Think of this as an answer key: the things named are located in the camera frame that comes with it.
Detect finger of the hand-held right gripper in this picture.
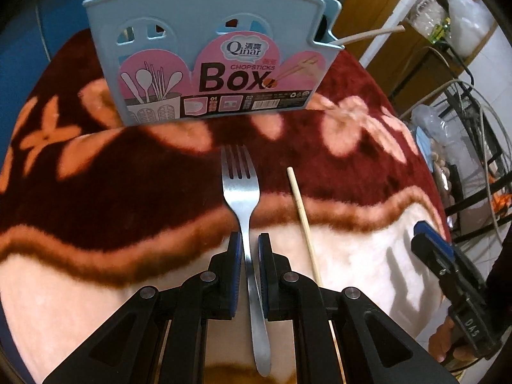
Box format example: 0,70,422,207
411,220,460,283

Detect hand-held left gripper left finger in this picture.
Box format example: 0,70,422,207
42,233,244,384

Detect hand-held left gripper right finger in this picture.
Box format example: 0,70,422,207
258,233,459,384

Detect metal fork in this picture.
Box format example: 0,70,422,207
221,144,273,377

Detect wooden chopstick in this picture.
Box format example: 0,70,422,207
286,167,324,286
334,25,405,45

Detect blue utensil holder box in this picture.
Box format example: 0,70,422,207
83,0,345,125

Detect person's right hand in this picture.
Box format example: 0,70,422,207
429,315,460,365

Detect crumpled clear plastic bag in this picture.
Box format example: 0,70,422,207
412,104,453,145

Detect red floral blanket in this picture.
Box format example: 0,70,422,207
0,28,452,384

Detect wooden shelf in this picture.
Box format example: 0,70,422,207
360,0,505,108

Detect white plastic bag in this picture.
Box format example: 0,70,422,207
445,0,494,57

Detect wooden door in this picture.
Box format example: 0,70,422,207
316,0,441,59

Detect blue cabinet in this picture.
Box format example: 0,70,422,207
0,0,97,161

